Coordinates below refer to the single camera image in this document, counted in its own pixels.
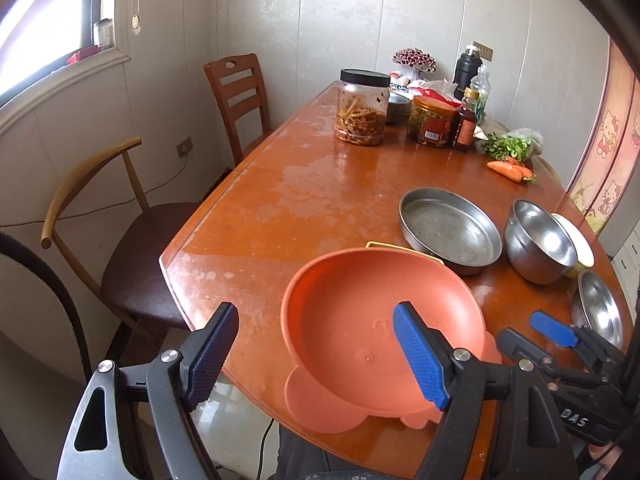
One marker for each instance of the clear plastic bottle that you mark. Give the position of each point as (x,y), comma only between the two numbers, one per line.
(481,87)

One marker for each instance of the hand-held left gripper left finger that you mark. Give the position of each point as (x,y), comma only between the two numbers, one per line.
(210,355)

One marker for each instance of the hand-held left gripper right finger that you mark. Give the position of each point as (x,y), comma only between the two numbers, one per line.
(420,360)

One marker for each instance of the dark red flower ornament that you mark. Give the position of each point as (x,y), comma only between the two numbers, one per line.
(412,57)

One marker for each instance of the person's dark clothing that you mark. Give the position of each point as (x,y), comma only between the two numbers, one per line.
(310,455)

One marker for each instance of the wooden slat back chair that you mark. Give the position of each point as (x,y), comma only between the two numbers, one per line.
(235,110)

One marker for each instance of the round stainless steel pan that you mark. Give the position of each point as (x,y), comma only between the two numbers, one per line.
(450,230)

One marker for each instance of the cartoon print sliding door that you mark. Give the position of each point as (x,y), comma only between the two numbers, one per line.
(610,150)

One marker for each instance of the curved back wooden chair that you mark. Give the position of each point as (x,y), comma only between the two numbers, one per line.
(145,260)

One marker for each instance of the gold wall switch plate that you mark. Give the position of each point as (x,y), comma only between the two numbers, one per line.
(485,51)

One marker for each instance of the black thermos flask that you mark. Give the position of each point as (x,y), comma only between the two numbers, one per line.
(467,70)

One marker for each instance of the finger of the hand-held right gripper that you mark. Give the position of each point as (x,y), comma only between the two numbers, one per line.
(552,329)
(520,345)

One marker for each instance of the small steel basin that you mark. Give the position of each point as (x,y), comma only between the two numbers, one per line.
(397,107)

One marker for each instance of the low wall socket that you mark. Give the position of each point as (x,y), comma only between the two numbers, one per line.
(185,146)

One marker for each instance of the red label jar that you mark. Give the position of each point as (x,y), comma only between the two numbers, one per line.
(432,125)

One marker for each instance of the black lid pickle jar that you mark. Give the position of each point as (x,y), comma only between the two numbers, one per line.
(361,115)

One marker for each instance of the bag of green vegetables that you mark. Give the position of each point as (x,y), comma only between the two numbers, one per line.
(515,145)

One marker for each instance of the white display cabinet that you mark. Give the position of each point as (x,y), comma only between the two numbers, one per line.
(627,255)

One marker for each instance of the window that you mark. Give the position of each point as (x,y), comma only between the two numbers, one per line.
(45,25)

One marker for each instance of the cream enamel bowl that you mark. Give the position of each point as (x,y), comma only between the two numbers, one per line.
(580,245)

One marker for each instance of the large carrot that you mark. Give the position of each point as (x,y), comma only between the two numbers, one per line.
(505,170)

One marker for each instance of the dark sauce bottle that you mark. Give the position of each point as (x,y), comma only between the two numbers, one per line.
(465,130)

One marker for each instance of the red tissue pack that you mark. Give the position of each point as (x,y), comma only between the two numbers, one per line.
(430,92)

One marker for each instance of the red object on sill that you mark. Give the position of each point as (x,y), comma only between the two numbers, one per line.
(82,54)

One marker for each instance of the glass jar on sill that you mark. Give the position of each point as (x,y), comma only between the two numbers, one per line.
(103,34)

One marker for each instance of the stainless steel bowl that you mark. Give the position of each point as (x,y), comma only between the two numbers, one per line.
(597,305)
(540,245)

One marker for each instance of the person's right hand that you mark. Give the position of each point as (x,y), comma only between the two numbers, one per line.
(602,460)

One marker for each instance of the small carrot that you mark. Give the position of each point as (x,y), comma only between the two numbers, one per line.
(512,160)

